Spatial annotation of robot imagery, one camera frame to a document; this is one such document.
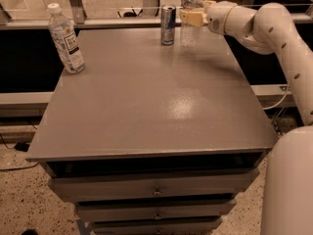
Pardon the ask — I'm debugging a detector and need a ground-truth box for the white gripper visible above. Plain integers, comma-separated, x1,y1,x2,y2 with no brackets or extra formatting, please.
180,0,237,35

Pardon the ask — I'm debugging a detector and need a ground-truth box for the clear water bottle red label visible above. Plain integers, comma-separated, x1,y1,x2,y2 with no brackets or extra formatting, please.
180,0,203,47

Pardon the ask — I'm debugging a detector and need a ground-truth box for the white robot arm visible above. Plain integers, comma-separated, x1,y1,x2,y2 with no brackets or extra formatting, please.
180,0,313,235

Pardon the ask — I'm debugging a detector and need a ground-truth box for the blue silver redbull can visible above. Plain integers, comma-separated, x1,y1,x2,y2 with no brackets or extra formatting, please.
160,5,176,45

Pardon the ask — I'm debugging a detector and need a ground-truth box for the white labelled tea bottle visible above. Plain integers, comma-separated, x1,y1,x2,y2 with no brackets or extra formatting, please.
47,3,85,73

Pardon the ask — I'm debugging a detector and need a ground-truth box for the grey drawer cabinet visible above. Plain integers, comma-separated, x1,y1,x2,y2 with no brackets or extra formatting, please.
25,25,280,235

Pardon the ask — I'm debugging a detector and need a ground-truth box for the top grey drawer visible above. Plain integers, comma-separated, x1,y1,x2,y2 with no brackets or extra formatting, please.
49,168,259,203

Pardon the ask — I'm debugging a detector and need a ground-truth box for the grey drawer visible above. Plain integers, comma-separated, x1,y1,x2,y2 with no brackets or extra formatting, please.
76,198,236,222
49,168,259,203
92,216,222,235

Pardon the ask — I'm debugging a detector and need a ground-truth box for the middle grey drawer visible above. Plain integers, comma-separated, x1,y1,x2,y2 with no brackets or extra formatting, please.
76,198,236,222

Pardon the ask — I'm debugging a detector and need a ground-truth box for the bottom grey drawer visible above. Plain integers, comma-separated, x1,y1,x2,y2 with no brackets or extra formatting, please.
92,216,222,235

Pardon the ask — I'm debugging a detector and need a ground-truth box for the metal railing frame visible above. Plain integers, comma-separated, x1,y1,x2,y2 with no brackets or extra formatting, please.
0,0,313,29

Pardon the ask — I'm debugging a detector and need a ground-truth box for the black floor cable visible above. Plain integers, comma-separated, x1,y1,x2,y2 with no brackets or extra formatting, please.
0,117,40,172

